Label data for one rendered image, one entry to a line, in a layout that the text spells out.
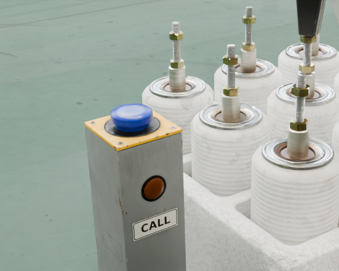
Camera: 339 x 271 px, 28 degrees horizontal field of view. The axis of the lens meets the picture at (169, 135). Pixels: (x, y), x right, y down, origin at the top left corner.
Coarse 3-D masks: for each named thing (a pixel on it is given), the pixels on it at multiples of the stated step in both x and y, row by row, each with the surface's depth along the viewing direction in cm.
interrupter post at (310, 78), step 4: (300, 72) 85; (312, 72) 85; (308, 76) 84; (312, 76) 84; (308, 80) 84; (312, 80) 84; (308, 84) 84; (312, 84) 85; (312, 88) 85; (312, 92) 85; (308, 96) 85; (312, 96) 85
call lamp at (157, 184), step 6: (150, 180) 63; (156, 180) 63; (162, 180) 64; (150, 186) 63; (156, 186) 63; (162, 186) 64; (144, 192) 63; (150, 192) 63; (156, 192) 64; (162, 192) 64; (150, 198) 64
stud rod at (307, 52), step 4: (308, 36) 82; (304, 44) 83; (308, 44) 83; (304, 48) 83; (308, 48) 83; (304, 52) 84; (308, 52) 83; (304, 56) 84; (308, 56) 83; (304, 60) 84; (308, 60) 84; (304, 64) 84; (308, 64) 84
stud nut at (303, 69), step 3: (300, 63) 85; (312, 63) 85; (300, 66) 84; (303, 66) 84; (306, 66) 84; (309, 66) 84; (312, 66) 84; (300, 69) 84; (303, 69) 84; (306, 69) 84; (309, 69) 84; (312, 69) 84; (303, 72) 84; (306, 72) 84; (309, 72) 84
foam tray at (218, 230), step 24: (192, 192) 79; (240, 192) 78; (192, 216) 79; (216, 216) 74; (240, 216) 74; (192, 240) 81; (216, 240) 75; (240, 240) 71; (264, 240) 70; (312, 240) 69; (336, 240) 69; (192, 264) 82; (216, 264) 77; (240, 264) 72; (264, 264) 68; (288, 264) 66; (312, 264) 67; (336, 264) 69
